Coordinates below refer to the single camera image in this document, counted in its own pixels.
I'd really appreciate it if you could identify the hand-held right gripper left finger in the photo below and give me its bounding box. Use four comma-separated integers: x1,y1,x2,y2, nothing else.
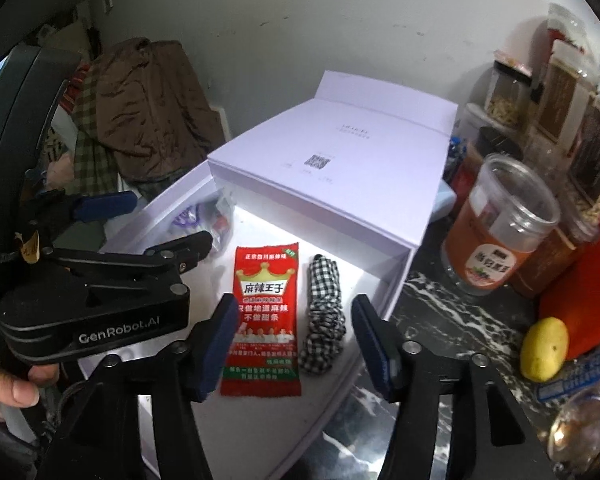
32,294,241,480

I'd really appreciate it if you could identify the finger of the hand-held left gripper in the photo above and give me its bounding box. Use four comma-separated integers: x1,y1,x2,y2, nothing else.
45,231,215,291
27,191,140,226

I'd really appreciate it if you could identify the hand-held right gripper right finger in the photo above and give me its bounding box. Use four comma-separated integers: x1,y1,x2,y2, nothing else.
351,294,563,480

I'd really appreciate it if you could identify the red snack packet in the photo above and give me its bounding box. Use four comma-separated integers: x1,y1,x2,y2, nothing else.
220,246,301,397

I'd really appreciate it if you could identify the small gingham scrunchie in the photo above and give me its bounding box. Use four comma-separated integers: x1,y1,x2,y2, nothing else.
299,254,349,375

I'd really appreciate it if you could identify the purple spouted pouch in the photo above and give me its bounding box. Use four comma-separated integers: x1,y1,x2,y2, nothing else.
172,199,231,258

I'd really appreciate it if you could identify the white hinged gift box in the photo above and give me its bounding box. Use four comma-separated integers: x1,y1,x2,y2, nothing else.
77,70,458,480

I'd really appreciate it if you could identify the person's left hand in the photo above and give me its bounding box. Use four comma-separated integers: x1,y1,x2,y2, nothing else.
0,360,61,408

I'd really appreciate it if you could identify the green plaid cloth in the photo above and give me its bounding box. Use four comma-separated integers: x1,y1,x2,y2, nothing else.
70,67,131,196

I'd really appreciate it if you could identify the brown jacket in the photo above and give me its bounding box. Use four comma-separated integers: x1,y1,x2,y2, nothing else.
82,37,226,183

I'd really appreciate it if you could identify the pale blue box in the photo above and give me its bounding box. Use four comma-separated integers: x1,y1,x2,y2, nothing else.
427,182,456,223

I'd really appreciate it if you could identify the orange label plastic jar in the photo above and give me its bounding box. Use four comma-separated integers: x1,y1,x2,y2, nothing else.
442,153,562,292

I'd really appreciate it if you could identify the yellow lemon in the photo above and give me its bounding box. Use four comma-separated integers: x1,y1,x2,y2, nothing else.
519,317,570,382

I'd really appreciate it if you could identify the jar with red-brown spice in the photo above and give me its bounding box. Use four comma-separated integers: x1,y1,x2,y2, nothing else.
510,200,600,301

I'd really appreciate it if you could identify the blue tablet tube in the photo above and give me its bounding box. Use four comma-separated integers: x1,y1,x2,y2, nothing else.
536,337,600,404

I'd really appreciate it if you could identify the red canister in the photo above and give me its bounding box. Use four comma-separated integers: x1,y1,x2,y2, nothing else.
537,230,600,361

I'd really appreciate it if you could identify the small jar with black lid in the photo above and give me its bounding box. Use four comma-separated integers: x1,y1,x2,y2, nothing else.
465,126,524,196

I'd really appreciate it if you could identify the small jar with white lid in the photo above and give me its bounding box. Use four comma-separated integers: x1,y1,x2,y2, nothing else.
460,102,491,136

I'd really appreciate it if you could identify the small jar with nuts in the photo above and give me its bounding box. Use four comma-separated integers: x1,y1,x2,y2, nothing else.
482,50,543,128

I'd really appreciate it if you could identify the brown label clear jar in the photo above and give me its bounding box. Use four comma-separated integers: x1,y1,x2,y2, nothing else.
535,40,600,146

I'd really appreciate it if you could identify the jar with red contents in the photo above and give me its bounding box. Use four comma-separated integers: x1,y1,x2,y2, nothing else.
545,2,596,71

